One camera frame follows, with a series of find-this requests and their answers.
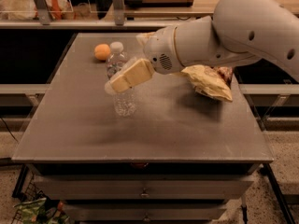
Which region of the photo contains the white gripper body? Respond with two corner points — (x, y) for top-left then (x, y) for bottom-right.
(144, 26), (183, 75)

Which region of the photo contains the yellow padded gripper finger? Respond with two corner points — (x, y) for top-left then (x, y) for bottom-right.
(136, 32), (154, 47)
(105, 58), (155, 95)

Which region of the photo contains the clear plastic water bottle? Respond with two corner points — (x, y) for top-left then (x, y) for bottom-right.
(107, 42), (136, 117)

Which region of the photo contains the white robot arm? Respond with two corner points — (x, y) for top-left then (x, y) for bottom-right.
(105, 0), (299, 95)

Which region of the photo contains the orange fruit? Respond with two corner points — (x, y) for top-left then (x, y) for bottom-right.
(94, 44), (110, 61)

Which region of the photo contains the yellow brown chip bag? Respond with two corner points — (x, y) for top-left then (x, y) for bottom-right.
(176, 64), (234, 102)

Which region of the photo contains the grey table with drawers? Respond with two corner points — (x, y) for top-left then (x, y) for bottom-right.
(13, 34), (273, 224)

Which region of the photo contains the white plastic bag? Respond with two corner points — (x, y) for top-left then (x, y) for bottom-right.
(0, 0), (70, 21)

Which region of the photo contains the green snack bag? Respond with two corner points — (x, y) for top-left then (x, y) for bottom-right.
(15, 198), (72, 224)

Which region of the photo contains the metal shelf rail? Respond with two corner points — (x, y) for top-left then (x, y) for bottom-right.
(0, 0), (220, 30)

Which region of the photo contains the black floor cable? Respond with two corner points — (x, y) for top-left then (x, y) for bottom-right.
(0, 117), (20, 144)

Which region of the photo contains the black wire basket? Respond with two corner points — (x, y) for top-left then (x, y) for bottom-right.
(11, 183), (47, 224)

